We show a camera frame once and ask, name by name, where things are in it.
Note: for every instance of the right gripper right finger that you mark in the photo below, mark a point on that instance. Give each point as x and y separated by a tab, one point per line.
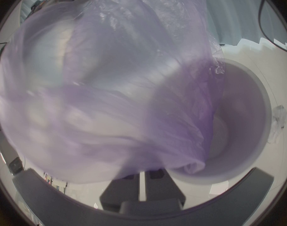
161	187

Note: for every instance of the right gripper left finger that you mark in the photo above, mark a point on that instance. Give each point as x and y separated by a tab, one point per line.
124	189

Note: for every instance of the purple plastic bag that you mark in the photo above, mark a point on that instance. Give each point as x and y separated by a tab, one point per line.
110	79

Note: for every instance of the white trash bin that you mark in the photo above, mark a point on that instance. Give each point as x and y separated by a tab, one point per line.
247	102

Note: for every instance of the crumpled clear plastic wrapper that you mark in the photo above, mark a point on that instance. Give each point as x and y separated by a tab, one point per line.
279	120

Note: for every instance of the pale blue curtain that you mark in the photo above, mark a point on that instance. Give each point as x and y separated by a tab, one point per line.
235	13

